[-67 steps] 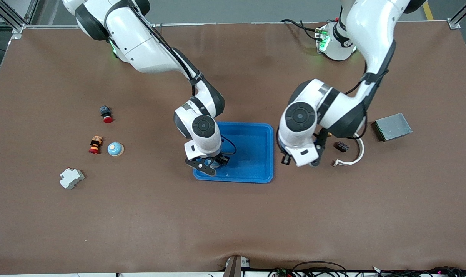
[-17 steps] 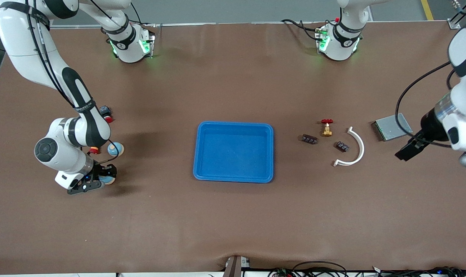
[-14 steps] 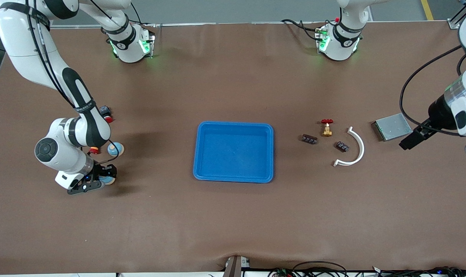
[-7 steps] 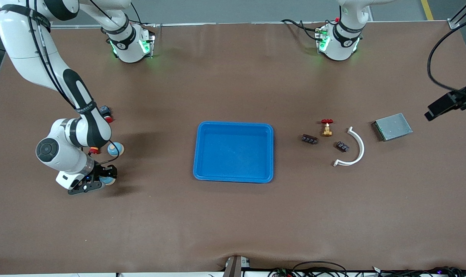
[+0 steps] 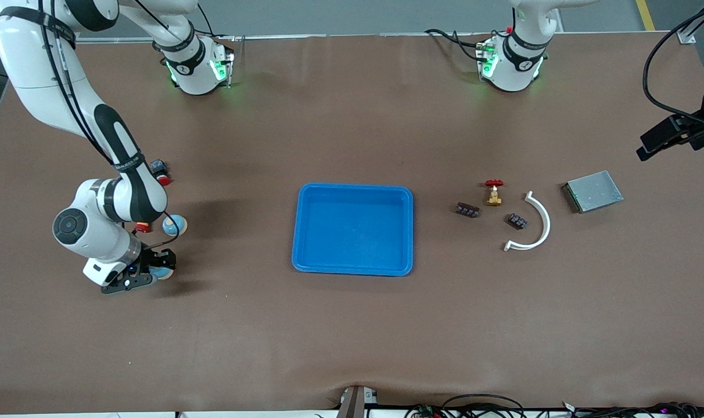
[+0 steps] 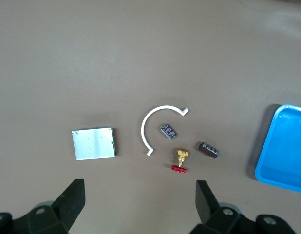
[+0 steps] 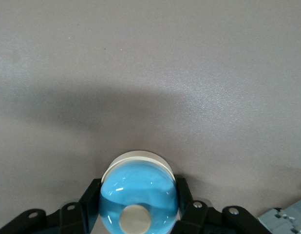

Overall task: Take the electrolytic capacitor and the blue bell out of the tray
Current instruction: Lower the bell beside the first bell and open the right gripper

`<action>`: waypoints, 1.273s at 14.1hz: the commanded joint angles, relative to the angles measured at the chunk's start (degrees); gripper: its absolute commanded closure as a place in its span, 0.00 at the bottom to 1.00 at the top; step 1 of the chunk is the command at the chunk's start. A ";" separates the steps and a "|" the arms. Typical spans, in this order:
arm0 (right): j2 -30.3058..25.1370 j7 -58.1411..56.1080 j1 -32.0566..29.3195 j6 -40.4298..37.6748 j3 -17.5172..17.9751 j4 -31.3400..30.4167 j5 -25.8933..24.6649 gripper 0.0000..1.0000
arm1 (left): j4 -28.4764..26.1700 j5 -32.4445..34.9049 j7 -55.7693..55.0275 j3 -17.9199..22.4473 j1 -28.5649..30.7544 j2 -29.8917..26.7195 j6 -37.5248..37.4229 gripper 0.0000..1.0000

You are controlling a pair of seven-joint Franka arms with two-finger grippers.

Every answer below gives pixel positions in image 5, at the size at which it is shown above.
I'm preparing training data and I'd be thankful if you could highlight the black cable bundle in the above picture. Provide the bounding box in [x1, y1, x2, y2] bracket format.
[561, 401, 704, 418]

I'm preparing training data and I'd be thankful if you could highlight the colourful wire bundle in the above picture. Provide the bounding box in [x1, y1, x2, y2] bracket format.
[406, 403, 446, 418]

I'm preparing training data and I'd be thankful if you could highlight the black right base cable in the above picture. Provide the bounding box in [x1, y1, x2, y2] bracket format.
[194, 3, 236, 64]

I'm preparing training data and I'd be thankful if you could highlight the blue plastic tray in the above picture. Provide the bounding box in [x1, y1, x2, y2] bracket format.
[292, 183, 414, 277]

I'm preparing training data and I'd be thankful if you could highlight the grey metal table bracket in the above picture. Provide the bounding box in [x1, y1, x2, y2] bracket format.
[336, 385, 379, 418]

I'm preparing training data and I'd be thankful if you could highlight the grey metal box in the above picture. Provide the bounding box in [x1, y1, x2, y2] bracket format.
[562, 170, 624, 214]

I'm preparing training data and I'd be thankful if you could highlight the white curved plastic clip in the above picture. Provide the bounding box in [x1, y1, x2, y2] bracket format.
[503, 191, 552, 252]

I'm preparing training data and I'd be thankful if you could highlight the black left base cable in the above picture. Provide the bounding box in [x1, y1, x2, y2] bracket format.
[425, 28, 487, 64]

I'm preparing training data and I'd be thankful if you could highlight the brown table mat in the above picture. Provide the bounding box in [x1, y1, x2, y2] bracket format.
[0, 32, 704, 414]

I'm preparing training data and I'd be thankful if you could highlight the black base cable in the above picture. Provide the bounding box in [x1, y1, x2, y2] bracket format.
[425, 28, 487, 64]
[194, 3, 236, 64]

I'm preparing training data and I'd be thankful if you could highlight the black looped cable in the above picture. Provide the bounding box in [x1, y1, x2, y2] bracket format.
[442, 394, 527, 418]

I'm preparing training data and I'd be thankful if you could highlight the aluminium frame profile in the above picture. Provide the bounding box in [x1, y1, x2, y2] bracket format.
[674, 0, 704, 46]

